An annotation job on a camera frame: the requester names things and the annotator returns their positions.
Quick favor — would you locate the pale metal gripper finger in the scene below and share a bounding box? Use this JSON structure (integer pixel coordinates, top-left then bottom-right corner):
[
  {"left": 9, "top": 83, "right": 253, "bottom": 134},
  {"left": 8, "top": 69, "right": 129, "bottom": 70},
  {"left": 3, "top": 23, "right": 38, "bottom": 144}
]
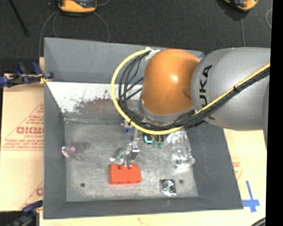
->
[
  {"left": 123, "top": 144, "right": 132, "bottom": 168},
  {"left": 131, "top": 143, "right": 141, "bottom": 169}
]

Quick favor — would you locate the green and white small object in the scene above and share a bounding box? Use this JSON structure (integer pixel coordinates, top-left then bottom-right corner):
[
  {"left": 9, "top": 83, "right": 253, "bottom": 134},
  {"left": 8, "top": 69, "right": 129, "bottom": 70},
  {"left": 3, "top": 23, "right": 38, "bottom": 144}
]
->
[{"left": 109, "top": 148, "right": 127, "bottom": 163}]

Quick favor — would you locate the red toy brick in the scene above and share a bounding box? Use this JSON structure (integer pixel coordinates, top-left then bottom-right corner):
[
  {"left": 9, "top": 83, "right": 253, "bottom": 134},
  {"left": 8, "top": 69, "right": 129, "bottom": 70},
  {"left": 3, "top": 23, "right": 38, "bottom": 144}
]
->
[{"left": 108, "top": 163, "right": 144, "bottom": 186}]

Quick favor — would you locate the white and blue small object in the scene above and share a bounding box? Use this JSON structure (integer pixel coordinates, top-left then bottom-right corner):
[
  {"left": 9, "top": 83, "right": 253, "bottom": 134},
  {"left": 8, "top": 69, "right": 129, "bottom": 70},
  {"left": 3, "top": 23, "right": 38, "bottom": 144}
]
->
[{"left": 120, "top": 120, "right": 134, "bottom": 134}]

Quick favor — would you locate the clear plastic bottle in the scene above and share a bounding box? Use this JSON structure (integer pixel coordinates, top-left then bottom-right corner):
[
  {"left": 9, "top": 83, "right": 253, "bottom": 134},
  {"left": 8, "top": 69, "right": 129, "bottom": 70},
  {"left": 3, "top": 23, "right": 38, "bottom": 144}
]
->
[{"left": 166, "top": 130, "right": 197, "bottom": 170}]

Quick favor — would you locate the grey metal bin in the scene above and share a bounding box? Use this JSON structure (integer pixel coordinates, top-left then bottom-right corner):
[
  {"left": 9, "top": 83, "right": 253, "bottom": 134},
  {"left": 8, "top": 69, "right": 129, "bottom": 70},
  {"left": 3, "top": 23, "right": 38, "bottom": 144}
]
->
[{"left": 37, "top": 37, "right": 249, "bottom": 226}]

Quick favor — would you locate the shiny square metal object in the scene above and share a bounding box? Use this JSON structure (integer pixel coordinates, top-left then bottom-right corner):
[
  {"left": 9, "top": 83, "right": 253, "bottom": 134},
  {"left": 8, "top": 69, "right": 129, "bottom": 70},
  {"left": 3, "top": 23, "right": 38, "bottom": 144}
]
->
[{"left": 158, "top": 179, "right": 178, "bottom": 197}]

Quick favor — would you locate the purple and white small toy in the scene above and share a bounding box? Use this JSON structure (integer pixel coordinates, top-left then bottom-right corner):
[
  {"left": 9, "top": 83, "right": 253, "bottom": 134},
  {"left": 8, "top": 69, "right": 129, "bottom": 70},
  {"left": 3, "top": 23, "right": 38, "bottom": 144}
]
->
[{"left": 61, "top": 145, "right": 78, "bottom": 159}]

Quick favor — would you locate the brown cardboard board red print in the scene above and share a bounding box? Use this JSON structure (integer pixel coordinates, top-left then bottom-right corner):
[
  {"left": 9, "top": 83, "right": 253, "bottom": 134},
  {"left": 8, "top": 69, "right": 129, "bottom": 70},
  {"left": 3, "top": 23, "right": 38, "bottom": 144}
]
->
[{"left": 0, "top": 55, "right": 270, "bottom": 222}]

